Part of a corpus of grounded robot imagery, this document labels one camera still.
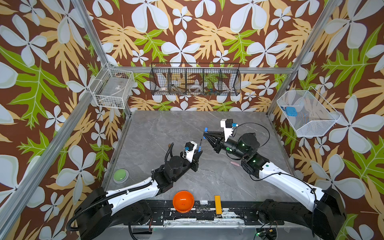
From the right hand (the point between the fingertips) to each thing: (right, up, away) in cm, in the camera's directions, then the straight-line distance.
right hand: (204, 135), depth 66 cm
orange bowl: (-10, -36, +12) cm, 40 cm away
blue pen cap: (+1, +2, -1) cm, 2 cm away
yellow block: (+8, -38, +12) cm, 40 cm away
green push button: (-48, -25, +20) cm, 58 cm away
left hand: (-2, -8, +8) cm, 11 cm away
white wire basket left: (-52, +27, +20) cm, 62 cm away
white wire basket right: (+60, +11, +16) cm, 63 cm away
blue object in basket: (+53, +13, +20) cm, 58 cm away
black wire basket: (-3, +35, +30) cm, 46 cm away
